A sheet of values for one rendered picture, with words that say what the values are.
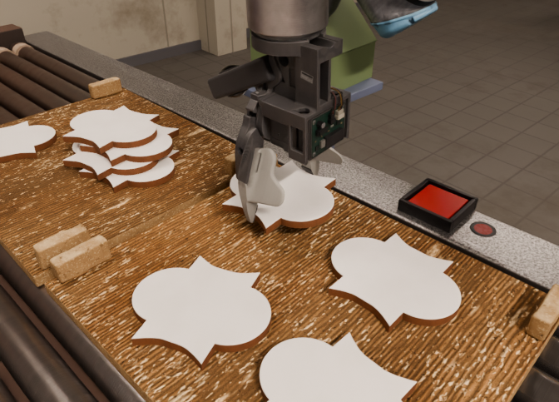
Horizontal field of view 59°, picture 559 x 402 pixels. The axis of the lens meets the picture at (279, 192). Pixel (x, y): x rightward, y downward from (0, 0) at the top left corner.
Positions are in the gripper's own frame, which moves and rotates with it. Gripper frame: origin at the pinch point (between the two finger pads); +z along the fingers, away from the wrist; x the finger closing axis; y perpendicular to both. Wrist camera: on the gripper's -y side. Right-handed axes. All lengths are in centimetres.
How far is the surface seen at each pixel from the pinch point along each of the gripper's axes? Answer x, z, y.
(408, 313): -4.1, 2.2, 20.5
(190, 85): 159, 109, -238
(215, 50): 214, 108, -275
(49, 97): -1, 6, -61
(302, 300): -8.9, 3.1, 11.3
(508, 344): -0.2, 3.5, 28.7
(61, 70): 9, 7, -76
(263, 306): -12.9, 1.8, 9.8
